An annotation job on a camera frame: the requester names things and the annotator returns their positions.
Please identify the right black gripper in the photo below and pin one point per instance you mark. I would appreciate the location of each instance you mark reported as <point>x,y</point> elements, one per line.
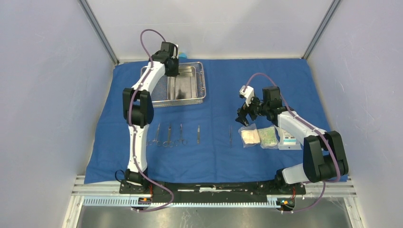
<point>242,112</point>

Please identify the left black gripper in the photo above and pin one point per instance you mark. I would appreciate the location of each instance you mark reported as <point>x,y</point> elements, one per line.
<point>175,73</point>

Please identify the stainless steel instrument tray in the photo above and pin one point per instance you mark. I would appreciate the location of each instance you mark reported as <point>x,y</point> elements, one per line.
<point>184,85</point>

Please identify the steel thumb tweezers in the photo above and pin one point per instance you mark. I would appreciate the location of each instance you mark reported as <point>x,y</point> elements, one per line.
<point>230,136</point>

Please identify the beige gauze packet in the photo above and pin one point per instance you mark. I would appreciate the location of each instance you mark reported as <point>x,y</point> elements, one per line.
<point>249,135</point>

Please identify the wire mesh steel basket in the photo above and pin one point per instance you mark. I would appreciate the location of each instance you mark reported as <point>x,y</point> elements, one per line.
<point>159,93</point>

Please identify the green printed packet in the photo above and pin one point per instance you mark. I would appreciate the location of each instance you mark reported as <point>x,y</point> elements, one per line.
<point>268,138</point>

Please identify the white blue box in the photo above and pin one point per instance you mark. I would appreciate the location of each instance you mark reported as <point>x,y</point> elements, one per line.
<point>287,141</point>

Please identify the steel scalpel handle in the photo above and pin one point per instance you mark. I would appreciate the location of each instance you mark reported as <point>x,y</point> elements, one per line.
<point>198,134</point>

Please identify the blue surgical drape cloth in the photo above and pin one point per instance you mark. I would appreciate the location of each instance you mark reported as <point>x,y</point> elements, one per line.
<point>212,160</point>

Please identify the steel surgical scissors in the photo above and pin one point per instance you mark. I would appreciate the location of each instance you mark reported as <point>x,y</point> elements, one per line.
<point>168,142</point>

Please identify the steel curved hemostat clamp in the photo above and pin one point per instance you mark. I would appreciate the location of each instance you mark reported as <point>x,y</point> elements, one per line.
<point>156,140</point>

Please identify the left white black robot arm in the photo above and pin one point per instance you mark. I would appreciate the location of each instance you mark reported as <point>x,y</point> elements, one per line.
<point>139,111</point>

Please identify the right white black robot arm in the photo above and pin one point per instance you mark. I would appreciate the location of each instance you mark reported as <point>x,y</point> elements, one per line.
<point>324,156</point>

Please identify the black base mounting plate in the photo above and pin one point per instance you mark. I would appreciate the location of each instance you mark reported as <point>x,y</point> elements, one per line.
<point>241,192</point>

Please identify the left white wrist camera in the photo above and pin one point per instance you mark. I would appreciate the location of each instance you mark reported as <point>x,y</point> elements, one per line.
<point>175,51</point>

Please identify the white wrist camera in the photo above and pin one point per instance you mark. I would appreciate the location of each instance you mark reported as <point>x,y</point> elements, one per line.
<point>247,92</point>
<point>175,51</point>

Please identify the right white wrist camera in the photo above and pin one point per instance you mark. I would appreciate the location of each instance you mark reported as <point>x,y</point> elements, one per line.
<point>247,92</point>

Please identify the aluminium frame rail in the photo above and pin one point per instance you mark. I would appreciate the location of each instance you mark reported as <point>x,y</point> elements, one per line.
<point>111,188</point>

